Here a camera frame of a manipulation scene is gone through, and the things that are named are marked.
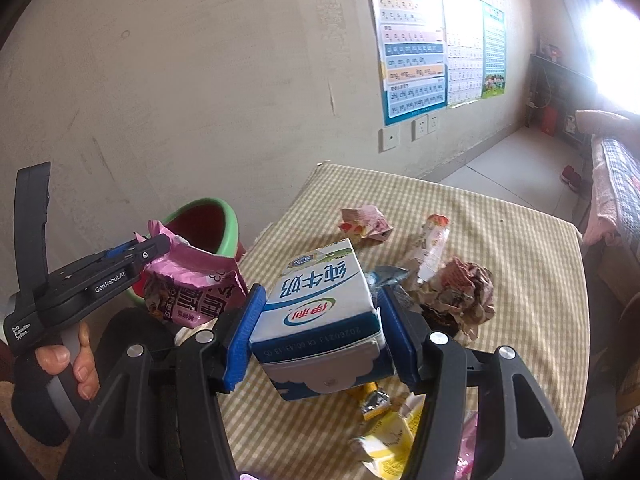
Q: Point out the silver blue wrapper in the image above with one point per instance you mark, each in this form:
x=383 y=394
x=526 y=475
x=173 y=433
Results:
x=387 y=274

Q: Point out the yellow wrapper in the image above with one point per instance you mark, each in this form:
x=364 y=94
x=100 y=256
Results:
x=385 y=437

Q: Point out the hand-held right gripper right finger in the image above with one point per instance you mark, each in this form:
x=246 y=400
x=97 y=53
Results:
x=400 y=340

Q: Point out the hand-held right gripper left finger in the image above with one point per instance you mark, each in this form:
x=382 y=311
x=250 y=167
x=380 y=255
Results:
x=242 y=340

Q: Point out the white chart wall poster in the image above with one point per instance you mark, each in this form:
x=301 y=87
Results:
x=462 y=50

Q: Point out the pink snack packet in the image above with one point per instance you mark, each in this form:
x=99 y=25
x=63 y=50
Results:
x=195 y=290

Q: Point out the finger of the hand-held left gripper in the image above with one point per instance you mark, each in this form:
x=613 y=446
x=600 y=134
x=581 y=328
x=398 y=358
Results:
x=120 y=251
x=150 y=251

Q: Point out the blue-bordered wall poster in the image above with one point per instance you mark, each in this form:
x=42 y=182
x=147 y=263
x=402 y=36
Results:
x=407 y=50

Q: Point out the red shoe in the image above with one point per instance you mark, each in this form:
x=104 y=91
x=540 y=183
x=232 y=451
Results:
x=576 y=182
x=567 y=172

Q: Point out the pink bed sheet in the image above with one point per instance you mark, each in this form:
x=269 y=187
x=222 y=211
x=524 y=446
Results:
x=600 y=200

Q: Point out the green-bordered wall poster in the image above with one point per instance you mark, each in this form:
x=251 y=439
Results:
x=494 y=50

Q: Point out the crumpled pink wrapper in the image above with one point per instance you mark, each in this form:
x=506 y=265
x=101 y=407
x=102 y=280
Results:
x=365 y=222

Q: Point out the crumpled brown paper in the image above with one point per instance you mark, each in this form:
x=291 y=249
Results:
x=460 y=295

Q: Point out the beige pillow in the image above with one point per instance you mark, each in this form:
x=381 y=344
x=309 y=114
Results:
x=600 y=121

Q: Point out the small pink wrapper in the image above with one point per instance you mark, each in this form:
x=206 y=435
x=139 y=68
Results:
x=470 y=440

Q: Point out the red box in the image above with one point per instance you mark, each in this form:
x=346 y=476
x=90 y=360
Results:
x=551 y=120

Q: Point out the blue and white milk carton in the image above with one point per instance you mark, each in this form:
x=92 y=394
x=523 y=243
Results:
x=320 y=305

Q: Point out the dark shelf unit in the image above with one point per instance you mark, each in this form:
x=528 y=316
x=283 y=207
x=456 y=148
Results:
x=565 y=85

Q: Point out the gold candy wrapper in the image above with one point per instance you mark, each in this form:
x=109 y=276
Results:
x=375 y=404

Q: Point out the green and red bin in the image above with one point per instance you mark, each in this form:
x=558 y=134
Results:
x=210 y=225

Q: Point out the clear plastic wrapper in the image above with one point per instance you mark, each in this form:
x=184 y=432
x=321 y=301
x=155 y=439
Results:
x=432 y=247

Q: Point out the person's left hand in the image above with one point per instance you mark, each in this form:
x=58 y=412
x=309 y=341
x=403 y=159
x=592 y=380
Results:
x=80 y=360

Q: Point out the plaid blanket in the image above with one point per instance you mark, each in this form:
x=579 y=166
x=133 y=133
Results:
x=622 y=175

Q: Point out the white wall socket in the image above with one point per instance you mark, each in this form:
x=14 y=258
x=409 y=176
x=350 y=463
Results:
x=389 y=139
x=420 y=128
x=433 y=123

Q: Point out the bright window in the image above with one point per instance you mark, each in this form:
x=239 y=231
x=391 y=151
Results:
x=615 y=50

